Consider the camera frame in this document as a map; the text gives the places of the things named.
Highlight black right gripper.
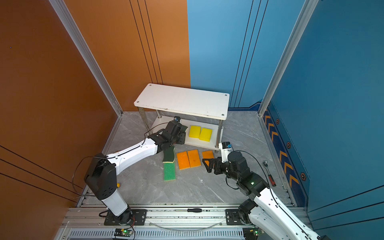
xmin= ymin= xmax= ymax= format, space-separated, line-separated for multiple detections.
xmin=202 ymin=156 xmax=241 ymax=183

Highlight black screwdriver on rail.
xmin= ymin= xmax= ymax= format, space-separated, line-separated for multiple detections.
xmin=187 ymin=208 xmax=203 ymax=213

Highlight orange sponge left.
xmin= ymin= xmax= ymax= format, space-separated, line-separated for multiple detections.
xmin=177 ymin=152 xmax=191 ymax=170

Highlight green circuit board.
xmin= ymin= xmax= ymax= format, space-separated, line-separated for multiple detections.
xmin=243 ymin=228 xmax=264 ymax=240
xmin=114 ymin=228 xmax=135 ymax=240

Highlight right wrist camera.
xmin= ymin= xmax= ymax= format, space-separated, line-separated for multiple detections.
xmin=219 ymin=142 xmax=234 ymax=163

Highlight clear cable on rail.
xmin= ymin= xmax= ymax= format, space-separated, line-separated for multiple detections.
xmin=146 ymin=220 xmax=224 ymax=232

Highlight orange sponge right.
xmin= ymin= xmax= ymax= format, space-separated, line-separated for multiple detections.
xmin=202 ymin=150 xmax=215 ymax=159

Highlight left green circuit board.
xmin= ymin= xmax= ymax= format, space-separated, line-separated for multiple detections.
xmin=114 ymin=228 xmax=135 ymax=240

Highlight orange sponge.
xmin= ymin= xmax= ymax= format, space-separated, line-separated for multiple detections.
xmin=187 ymin=150 xmax=201 ymax=168
xmin=177 ymin=152 xmax=191 ymax=170
xmin=202 ymin=150 xmax=215 ymax=159

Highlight green wavy sponge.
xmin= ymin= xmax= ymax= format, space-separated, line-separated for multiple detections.
xmin=162 ymin=146 xmax=176 ymax=164
xmin=164 ymin=163 xmax=176 ymax=182

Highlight yellow sponge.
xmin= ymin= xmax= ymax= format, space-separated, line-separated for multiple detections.
xmin=199 ymin=128 xmax=213 ymax=142
xmin=189 ymin=126 xmax=201 ymax=139

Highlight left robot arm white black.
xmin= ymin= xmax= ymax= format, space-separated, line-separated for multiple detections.
xmin=84 ymin=117 xmax=188 ymax=222

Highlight white two-tier shelf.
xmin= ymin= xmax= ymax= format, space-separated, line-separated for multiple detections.
xmin=134 ymin=84 xmax=230 ymax=151

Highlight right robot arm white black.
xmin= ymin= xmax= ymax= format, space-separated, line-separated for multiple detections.
xmin=202 ymin=151 xmax=329 ymax=240

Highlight orange sponge middle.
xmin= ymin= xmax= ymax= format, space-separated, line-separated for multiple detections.
xmin=187 ymin=150 xmax=201 ymax=168

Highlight red handled ratchet tool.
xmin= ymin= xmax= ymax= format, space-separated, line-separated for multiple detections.
xmin=263 ymin=161 xmax=276 ymax=187

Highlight right aluminium corner post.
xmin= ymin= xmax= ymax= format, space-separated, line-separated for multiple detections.
xmin=258 ymin=0 xmax=319 ymax=117

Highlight left aluminium corner post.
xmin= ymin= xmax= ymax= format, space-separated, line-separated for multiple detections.
xmin=49 ymin=0 xmax=123 ymax=117

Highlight aluminium corner post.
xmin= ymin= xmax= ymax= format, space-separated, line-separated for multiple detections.
xmin=49 ymin=0 xmax=123 ymax=117
xmin=258 ymin=0 xmax=319 ymax=117

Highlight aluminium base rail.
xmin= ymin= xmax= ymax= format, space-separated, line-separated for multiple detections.
xmin=53 ymin=203 xmax=318 ymax=240

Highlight right green circuit board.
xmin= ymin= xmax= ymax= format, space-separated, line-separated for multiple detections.
xmin=243 ymin=228 xmax=264 ymax=240

